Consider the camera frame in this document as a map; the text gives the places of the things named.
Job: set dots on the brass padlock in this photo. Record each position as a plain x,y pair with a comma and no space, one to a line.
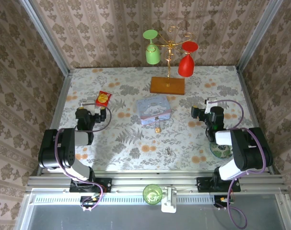
157,129

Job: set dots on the blue cartoon tin box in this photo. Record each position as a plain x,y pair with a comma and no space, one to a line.
152,109

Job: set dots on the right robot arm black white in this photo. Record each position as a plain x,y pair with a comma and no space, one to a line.
250,153

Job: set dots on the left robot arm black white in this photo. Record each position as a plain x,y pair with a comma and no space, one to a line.
51,148

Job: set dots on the red snack packet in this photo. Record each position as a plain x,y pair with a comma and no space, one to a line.
102,98

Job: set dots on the leaf pattern bowl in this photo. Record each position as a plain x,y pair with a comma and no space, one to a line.
219,152

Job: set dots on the red wine glass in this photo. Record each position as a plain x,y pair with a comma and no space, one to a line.
186,65

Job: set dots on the floral tablecloth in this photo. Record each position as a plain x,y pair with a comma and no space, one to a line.
135,79

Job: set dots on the green wine glass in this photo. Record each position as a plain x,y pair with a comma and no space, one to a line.
152,56

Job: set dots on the black connector box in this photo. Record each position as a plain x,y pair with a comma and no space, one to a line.
219,200
87,200

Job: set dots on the clear green cup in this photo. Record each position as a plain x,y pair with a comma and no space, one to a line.
152,195

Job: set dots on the grey metal panel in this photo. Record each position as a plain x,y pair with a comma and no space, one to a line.
135,218

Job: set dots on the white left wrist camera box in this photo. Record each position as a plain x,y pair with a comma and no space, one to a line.
96,109

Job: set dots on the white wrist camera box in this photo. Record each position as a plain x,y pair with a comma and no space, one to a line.
208,105
96,109

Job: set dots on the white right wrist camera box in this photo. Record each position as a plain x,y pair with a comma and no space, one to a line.
208,105

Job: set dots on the aluminium side rail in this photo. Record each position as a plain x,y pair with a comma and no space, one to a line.
246,95
63,95

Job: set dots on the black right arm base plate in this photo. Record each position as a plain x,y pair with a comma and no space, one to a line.
204,184

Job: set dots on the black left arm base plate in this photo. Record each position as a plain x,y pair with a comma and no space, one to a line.
104,184

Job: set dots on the aluminium front rail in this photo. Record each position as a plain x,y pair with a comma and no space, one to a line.
147,179

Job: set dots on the aluminium corner post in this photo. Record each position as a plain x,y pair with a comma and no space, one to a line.
258,36
47,40

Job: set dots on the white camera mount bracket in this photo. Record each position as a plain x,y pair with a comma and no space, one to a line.
169,203

